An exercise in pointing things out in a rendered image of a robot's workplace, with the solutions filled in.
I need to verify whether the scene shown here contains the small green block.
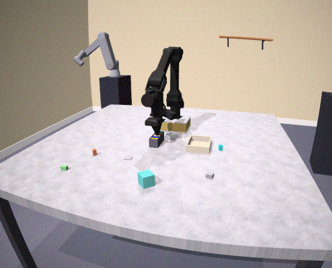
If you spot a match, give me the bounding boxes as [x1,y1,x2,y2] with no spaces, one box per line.
[60,165,68,171]

